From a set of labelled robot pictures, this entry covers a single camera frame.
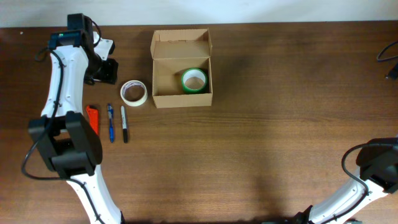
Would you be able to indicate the black sharpie marker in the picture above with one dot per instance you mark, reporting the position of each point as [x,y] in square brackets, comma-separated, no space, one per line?
[124,124]

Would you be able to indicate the blue pen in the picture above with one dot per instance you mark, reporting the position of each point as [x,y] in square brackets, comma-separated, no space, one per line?
[111,125]

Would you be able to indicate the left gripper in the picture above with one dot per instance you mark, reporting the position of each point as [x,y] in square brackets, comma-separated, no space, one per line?
[110,74]

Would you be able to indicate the brown cardboard box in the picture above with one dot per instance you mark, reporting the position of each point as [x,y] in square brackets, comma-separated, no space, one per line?
[173,52]

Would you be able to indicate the orange utility knife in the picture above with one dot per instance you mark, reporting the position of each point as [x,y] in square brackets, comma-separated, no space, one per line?
[93,116]

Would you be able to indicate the green tape roll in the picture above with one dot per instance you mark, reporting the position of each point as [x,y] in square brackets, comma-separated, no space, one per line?
[194,80]

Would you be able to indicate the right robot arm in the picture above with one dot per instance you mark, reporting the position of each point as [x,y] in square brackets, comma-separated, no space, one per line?
[372,171]

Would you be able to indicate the white masking tape roll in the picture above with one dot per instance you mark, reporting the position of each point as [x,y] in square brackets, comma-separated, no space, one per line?
[129,84]

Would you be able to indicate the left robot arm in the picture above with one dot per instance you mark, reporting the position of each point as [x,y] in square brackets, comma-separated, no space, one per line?
[65,140]

